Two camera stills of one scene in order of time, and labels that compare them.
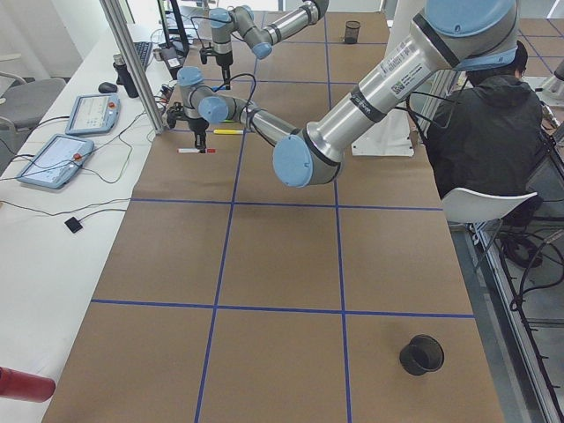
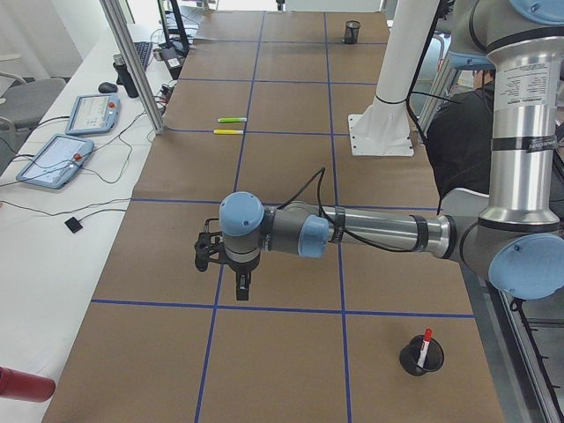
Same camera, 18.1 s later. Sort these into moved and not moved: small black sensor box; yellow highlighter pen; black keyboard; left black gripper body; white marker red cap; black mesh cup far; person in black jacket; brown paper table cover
Moved: left black gripper body; white marker red cap
Not moved: brown paper table cover; small black sensor box; person in black jacket; black mesh cup far; black keyboard; yellow highlighter pen
